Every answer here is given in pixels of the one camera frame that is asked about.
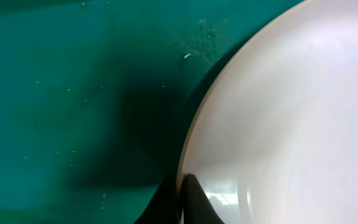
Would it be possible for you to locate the teal plastic tray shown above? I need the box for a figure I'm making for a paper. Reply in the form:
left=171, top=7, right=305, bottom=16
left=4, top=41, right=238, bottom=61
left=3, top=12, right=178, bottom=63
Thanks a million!
left=0, top=0, right=297, bottom=223

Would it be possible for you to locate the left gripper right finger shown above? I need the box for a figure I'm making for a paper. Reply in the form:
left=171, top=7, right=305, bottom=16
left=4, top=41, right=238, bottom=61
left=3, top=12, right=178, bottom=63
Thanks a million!
left=181, top=174, right=224, bottom=224

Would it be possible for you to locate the white plate top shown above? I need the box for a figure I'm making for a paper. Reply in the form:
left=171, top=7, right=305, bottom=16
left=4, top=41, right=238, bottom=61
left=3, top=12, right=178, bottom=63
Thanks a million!
left=178, top=0, right=358, bottom=223

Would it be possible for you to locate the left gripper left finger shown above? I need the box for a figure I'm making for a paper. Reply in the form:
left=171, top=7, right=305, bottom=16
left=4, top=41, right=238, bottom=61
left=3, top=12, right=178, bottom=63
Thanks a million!
left=134, top=175, right=178, bottom=224

